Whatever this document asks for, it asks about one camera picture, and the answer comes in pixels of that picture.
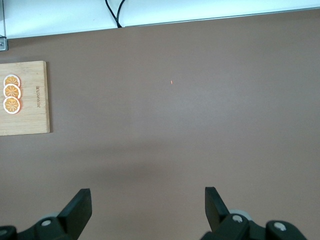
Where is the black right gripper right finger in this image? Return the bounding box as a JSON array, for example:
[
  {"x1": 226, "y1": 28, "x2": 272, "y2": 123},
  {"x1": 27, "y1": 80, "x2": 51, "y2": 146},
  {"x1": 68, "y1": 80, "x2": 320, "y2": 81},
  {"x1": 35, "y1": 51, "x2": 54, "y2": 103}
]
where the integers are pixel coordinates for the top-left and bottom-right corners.
[{"x1": 201, "y1": 186, "x2": 307, "y2": 240}]

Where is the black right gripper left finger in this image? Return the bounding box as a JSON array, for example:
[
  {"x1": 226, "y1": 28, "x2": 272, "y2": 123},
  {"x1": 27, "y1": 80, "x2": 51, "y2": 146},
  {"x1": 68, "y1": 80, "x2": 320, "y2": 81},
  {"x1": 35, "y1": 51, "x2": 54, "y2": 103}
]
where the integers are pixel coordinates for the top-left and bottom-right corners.
[{"x1": 0, "y1": 188, "x2": 93, "y2": 240}]

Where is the brown table cover sheet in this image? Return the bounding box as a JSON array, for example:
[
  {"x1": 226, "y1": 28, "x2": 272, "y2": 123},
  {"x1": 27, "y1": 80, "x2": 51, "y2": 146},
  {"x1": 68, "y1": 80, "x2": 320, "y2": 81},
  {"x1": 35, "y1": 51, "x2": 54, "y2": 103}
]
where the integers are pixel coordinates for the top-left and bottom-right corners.
[{"x1": 0, "y1": 7, "x2": 320, "y2": 240}]

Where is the bamboo cutting board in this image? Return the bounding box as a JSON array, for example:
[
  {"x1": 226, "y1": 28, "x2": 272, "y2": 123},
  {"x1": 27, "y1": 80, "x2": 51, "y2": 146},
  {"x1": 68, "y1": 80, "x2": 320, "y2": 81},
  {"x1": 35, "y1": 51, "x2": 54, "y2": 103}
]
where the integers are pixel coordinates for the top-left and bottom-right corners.
[{"x1": 0, "y1": 60, "x2": 51, "y2": 137}]

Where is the toy orange slice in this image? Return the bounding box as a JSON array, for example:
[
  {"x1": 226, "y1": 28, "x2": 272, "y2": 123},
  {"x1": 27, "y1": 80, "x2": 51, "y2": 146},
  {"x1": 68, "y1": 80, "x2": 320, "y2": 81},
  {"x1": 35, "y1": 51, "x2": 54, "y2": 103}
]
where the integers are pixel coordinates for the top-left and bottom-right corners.
[
  {"x1": 2, "y1": 96, "x2": 22, "y2": 115},
  {"x1": 3, "y1": 83, "x2": 22, "y2": 99},
  {"x1": 3, "y1": 74, "x2": 22, "y2": 87}
]

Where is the thin black hanging cable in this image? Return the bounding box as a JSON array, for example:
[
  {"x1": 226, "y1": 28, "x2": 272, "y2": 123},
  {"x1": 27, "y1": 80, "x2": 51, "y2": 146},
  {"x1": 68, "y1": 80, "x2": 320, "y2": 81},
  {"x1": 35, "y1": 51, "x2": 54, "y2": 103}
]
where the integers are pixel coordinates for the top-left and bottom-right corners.
[{"x1": 104, "y1": 0, "x2": 126, "y2": 28}]

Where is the metal upright post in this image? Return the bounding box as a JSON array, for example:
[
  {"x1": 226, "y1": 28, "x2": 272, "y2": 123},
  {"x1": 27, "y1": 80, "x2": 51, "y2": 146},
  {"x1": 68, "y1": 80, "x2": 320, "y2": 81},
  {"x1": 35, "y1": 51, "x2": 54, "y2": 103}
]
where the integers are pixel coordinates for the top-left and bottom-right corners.
[{"x1": 0, "y1": 0, "x2": 6, "y2": 38}]

